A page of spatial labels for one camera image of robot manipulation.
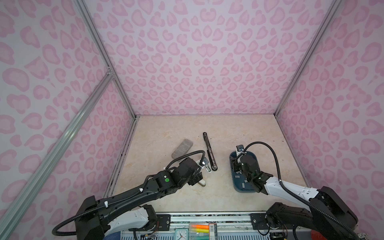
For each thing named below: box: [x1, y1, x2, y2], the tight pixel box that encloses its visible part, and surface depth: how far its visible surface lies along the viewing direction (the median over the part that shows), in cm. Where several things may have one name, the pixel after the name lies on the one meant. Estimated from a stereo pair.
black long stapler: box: [203, 132, 218, 172], surface depth 99 cm
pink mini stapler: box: [205, 164, 212, 173], surface depth 92 cm
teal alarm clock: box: [174, 228, 189, 240], surface depth 70 cm
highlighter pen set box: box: [188, 223, 218, 240], surface depth 72 cm
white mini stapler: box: [198, 179, 206, 187], surface depth 85 cm
